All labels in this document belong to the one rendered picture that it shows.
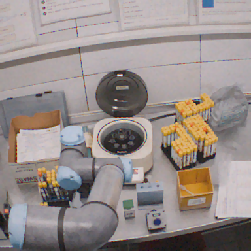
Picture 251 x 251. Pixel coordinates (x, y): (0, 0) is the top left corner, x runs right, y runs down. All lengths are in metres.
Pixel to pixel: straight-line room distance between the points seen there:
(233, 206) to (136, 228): 0.40
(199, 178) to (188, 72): 0.50
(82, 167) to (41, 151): 0.64
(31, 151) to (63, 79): 0.34
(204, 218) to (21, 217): 0.93
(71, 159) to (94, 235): 0.43
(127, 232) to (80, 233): 0.77
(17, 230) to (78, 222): 0.14
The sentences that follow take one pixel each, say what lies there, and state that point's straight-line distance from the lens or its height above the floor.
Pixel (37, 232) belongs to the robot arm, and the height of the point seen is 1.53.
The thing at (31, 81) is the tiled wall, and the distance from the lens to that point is 1.91.
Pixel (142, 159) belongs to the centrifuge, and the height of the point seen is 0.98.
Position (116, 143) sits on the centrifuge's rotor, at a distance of 1.81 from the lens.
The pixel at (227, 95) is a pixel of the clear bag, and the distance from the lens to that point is 1.95.
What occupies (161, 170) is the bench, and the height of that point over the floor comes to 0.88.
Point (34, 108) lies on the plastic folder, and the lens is 1.98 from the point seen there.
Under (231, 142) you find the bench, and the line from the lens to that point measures 1.96.
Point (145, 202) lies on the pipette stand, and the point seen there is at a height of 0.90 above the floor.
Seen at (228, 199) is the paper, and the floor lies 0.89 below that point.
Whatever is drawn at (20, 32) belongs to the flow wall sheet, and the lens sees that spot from 1.76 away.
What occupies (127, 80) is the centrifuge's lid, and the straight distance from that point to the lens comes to 1.88.
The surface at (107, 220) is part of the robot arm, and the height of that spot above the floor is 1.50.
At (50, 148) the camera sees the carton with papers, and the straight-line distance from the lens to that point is 1.89.
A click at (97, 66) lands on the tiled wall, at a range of 1.88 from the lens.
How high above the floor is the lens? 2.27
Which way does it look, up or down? 44 degrees down
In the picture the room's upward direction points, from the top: 6 degrees counter-clockwise
